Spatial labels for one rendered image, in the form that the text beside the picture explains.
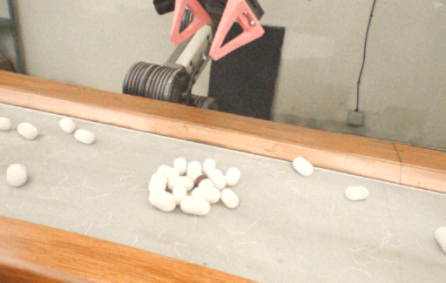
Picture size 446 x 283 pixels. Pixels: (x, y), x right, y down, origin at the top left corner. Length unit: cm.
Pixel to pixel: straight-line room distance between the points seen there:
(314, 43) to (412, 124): 80
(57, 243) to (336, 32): 228
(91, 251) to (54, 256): 3
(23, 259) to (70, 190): 15
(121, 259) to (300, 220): 22
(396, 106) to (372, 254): 223
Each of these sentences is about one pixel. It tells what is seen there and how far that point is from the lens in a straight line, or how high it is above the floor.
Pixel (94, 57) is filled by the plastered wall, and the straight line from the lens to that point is 288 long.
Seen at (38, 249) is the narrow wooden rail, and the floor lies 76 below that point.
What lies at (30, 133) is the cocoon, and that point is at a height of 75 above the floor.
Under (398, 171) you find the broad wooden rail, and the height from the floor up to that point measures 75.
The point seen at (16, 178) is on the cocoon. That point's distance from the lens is 53.
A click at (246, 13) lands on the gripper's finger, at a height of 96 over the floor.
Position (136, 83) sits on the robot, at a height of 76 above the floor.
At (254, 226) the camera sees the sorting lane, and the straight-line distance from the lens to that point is 46.
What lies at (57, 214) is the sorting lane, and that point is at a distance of 48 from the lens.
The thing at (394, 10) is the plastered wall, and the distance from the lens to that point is 255.
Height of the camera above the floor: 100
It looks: 23 degrees down
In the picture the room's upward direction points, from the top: 6 degrees clockwise
